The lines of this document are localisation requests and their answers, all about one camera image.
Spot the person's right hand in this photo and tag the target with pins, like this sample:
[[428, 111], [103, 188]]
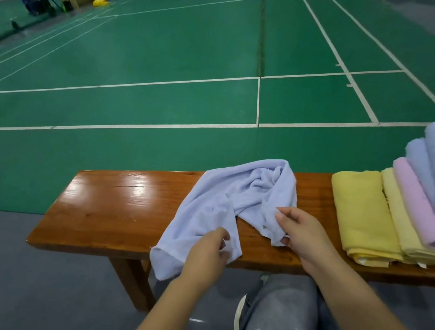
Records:
[[306, 240]]

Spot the person's left hand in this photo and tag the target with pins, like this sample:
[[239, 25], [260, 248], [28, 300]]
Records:
[[205, 259]]

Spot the pale yellow towel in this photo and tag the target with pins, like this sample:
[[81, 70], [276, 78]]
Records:
[[404, 227]]

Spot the light pink towel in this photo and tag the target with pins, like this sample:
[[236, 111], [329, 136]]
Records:
[[427, 206]]

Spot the person's left forearm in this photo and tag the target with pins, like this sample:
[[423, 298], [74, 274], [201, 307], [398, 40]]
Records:
[[161, 322]]

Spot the brown wooden bench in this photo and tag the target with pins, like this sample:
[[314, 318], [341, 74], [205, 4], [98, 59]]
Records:
[[114, 204]]

